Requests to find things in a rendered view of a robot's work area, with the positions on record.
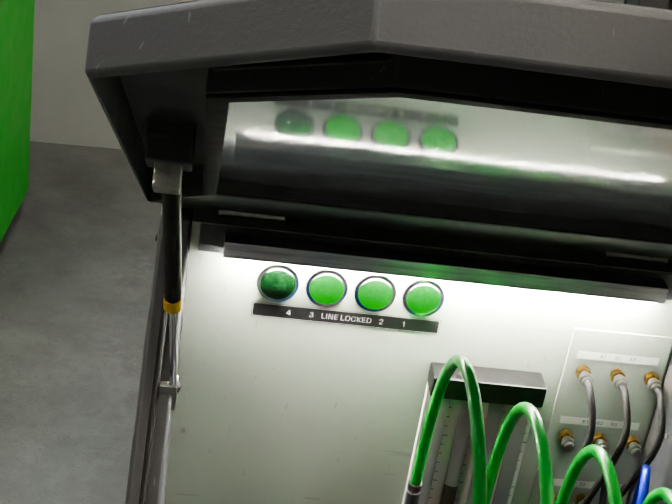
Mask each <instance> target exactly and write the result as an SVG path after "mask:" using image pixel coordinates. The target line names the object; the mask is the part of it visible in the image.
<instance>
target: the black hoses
mask: <svg viewBox="0 0 672 504"><path fill-rule="evenodd" d="M584 385H585V387H586V390H587V399H588V407H589V427H588V432H587V436H586V439H585V442H584V444H583V447H582V449H583V448H584V447H586V446H588V445H591V444H592V441H593V438H594V434H595V429H596V405H595V397H594V389H593V385H592V383H591V382H590V381H588V380H587V381H585V382H584ZM619 389H620V391H621V394H622V403H623V413H624V425H623V432H622V435H621V439H620V441H619V444H618V446H617V448H616V450H615V452H614V454H613V455H612V457H611V460H612V462H613V465H614V466H615V465H616V463H617V462H618V460H619V458H620V456H621V454H622V453H623V451H624V448H625V446H626V444H627V441H628V438H629V434H630V427H631V410H630V400H629V392H628V389H627V387H626V385H625V384H620V385H619ZM653 391H654V393H655V395H656V397H657V409H658V431H657V437H656V439H655V442H654V445H653V446H652V448H651V450H650V452H649V453H648V455H647V456H646V458H645V459H644V461H643V462H642V463H641V465H640V466H639V467H638V468H637V470H636V471H635V472H634V473H633V474H632V476H631V477H630V478H629V479H628V480H627V482H626V483H625V484H624V485H623V486H622V487H621V489H620V491H621V496H622V497H623V496H624V495H625V494H626V493H627V492H628V491H629V489H630V488H631V487H632V486H633V485H634V484H635V482H636V481H637V480H638V479H639V477H640V472H641V467H642V466H643V465H645V464H647V465H650V464H651V462H652V461H653V459H654V458H655V456H656V455H657V453H658V451H659V449H660V447H661V445H662V442H663V439H664V434H665V424H666V419H665V406H664V396H663V392H662V390H661V389H660V388H659V387H656V388H654V390H653ZM582 449H581V450H582ZM600 488H601V491H600V499H599V504H606V499H607V490H606V485H605V480H604V476H603V473H601V475H600V476H599V478H598V479H597V481H596V482H595V484H594V485H593V486H592V488H591V489H590V491H589V492H588V494H587V495H586V497H585V498H584V500H583V501H582V503H581V504H590V502H591V501H592V499H593V498H594V497H595V495H596V494H597V492H598V491H599V489H600Z"/></svg>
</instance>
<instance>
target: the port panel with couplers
mask: <svg viewBox="0 0 672 504"><path fill-rule="evenodd" d="M671 348H672V337H666V336H656V335H646V334H637V333H627V332H617V331H607V330H597V329H588V328H578V327H574V330H573V334H572V338H571V341H570V345H569V349H568V353H567V357H566V360H565V364H564V368H563V372H562V376H561V379H560V383H559V387H558V391H557V395H556V399H555V402H554V406H553V410H552V414H551V418H550V421H549V425H548V429H547V433H546V434H547V439H548V444H549V450H550V457H551V465H552V474H553V486H554V503H555V502H556V499H557V497H558V494H559V491H560V488H561V485H562V483H563V481H564V478H565V476H566V474H567V471H568V469H569V467H570V465H571V464H572V462H573V460H574V458H575V457H576V455H577V454H578V453H579V452H580V451H581V449H582V447H583V444H584V442H585V439H586V436H587V432H588V427H589V407H588V399H587V390H586V387H585V385H584V382H585V381H587V380H588V381H590V382H591V383H592V385H593V389H594V397H595V405H596V429H595V434H594V438H593V441H592V444H591V445H593V444H595V445H598V446H601V447H602V448H603V449H606V450H607V451H608V453H609V456H610V458H611V457H612V455H613V454H614V452H615V450H616V448H617V446H618V444H619V441H620V439H621V435H622V432H623V425H624V413H623V403H622V394H621V391H620V389H619V385H620V384H625V385H626V387H627V389H628V392H629V400H630V410H631V427H630V434H629V438H628V441H627V444H626V446H625V448H624V451H623V453H622V454H621V456H620V458H619V460H618V462H617V463H616V465H615V466H614V468H615V470H616V474H617V477H618V481H619V486H620V489H621V487H622V486H623V485H624V484H625V483H626V482H627V480H628V479H629V478H630V477H631V476H632V474H633V472H634V469H635V466H636V462H637V459H638V458H639V457H641V455H642V448H641V446H642V443H643V440H644V436H645V433H646V430H647V426H648V423H649V420H650V417H651V413H652V410H653V407H654V404H655V400H656V395H655V393H654V391H653V390H654V388H656V387H659V388H660V389H661V390H662V384H661V381H662V377H663V374H664V371H665V367H666V364H667V361H668V358H669V354H670V351H671ZM601 473H602V470H601V467H600V465H599V463H598V461H597V460H596V458H595V457H592V458H591V459H590V460H589V461H588V462H587V463H586V464H585V466H584V468H583V469H582V471H581V473H580V475H579V477H578V479H577V481H576V484H575V486H574V488H573V491H572V493H571V496H570V499H569V502H568V504H581V503H582V501H583V500H584V498H585V497H586V495H587V494H588V492H589V491H590V489H591V488H592V486H593V485H594V484H595V482H596V481H597V479H598V478H599V476H600V475H601ZM528 504H541V502H540V484H539V472H538V467H537V471H536V475H535V479H534V482H533V486H532V490H531V494H530V498H529V501H528Z"/></svg>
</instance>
